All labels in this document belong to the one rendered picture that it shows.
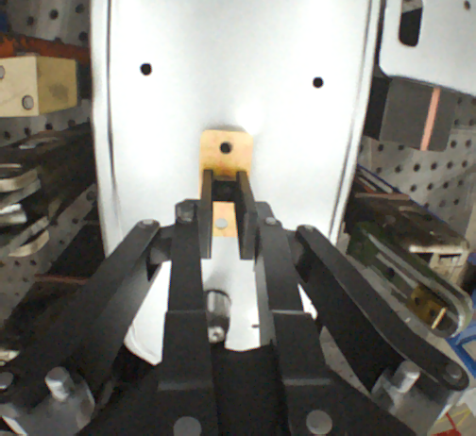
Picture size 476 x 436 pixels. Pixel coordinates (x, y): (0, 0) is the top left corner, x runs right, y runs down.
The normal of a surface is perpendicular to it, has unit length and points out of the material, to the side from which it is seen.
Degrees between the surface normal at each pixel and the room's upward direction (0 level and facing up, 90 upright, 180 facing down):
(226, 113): 0
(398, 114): 0
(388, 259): 78
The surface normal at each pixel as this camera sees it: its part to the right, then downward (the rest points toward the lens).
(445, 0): 0.08, 0.39
